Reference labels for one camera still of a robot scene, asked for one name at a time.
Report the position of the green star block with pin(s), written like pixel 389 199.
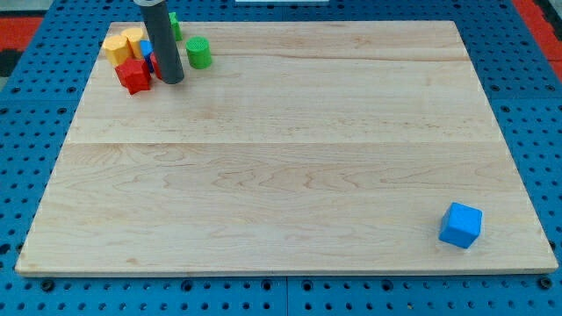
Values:
pixel 175 26

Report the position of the yellow cylinder block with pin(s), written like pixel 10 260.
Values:
pixel 134 36

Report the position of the green cylinder block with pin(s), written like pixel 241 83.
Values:
pixel 199 52

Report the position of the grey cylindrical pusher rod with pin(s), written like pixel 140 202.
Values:
pixel 156 20

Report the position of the red small block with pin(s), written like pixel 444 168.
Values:
pixel 155 66

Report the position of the blue small block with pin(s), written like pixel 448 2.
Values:
pixel 147 50

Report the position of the blue cube block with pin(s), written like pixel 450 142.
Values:
pixel 461 225

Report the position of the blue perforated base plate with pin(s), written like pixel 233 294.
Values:
pixel 41 96

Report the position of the yellow hexagon block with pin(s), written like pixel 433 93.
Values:
pixel 117 49

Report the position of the red hexagon block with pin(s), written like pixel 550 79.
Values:
pixel 134 75

